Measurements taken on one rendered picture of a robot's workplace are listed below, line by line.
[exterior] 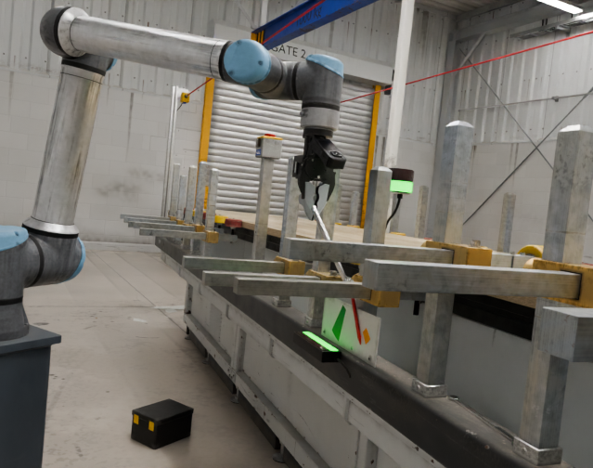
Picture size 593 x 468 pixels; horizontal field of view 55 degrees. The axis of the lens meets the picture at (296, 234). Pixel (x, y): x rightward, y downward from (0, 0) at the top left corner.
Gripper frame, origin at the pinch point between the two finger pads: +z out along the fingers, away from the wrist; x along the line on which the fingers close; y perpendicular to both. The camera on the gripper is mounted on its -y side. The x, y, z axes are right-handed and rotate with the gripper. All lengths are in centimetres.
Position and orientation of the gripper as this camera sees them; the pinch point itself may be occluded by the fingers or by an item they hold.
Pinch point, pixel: (313, 215)
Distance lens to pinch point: 132.7
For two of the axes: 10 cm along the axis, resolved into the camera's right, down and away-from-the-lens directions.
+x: -9.2, -0.7, -3.8
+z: -1.0, 9.9, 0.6
